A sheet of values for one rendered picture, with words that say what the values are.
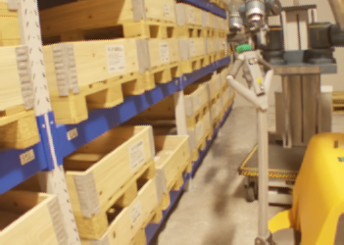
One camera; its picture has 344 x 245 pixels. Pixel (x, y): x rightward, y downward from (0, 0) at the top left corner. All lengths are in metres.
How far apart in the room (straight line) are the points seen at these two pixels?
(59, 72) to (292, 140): 2.56
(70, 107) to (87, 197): 0.40
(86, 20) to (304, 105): 2.17
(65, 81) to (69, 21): 1.11
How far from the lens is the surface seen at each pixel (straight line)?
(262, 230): 1.79
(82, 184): 1.42
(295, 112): 3.28
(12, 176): 1.17
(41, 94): 1.29
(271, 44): 2.83
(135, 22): 2.13
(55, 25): 2.48
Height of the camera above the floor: 1.45
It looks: 12 degrees down
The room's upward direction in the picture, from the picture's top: 6 degrees counter-clockwise
